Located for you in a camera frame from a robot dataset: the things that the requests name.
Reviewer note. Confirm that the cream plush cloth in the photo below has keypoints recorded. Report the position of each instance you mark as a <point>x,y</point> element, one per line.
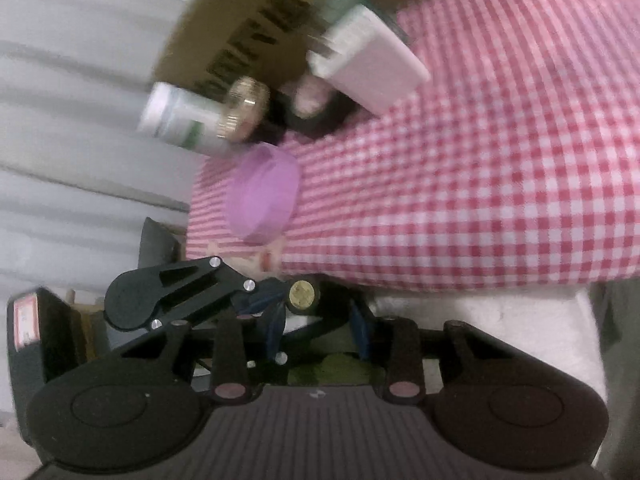
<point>500,320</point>

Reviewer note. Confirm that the dark brown lipstick tube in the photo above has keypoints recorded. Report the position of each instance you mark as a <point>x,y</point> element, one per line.
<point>302,295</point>

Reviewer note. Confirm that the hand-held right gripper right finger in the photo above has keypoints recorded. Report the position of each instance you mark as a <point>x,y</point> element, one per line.
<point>360,332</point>

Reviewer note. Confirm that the green glass dropper bottle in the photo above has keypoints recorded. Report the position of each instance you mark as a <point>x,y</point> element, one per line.
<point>345,2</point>

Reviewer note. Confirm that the purple plastic lid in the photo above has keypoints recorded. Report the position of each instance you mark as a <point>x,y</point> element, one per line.
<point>262,195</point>

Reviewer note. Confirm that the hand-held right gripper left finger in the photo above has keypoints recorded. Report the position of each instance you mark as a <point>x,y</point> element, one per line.
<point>276,335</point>

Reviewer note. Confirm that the white charger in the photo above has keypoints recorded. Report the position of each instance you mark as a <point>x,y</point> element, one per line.
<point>370,60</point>

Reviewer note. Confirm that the white bottle green label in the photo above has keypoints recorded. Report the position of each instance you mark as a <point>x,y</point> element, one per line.
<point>175,120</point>

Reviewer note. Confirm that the brown cardboard box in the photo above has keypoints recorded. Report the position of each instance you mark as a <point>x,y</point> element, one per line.
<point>235,25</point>

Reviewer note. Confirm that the white curtain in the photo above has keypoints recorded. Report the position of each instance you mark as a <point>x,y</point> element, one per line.
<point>75,110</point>

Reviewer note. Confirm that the gold lid cosmetic jar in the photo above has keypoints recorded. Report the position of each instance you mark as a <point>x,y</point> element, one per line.
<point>245,105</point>

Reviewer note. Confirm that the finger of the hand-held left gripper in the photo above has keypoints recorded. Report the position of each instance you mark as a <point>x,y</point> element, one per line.
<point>265,294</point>

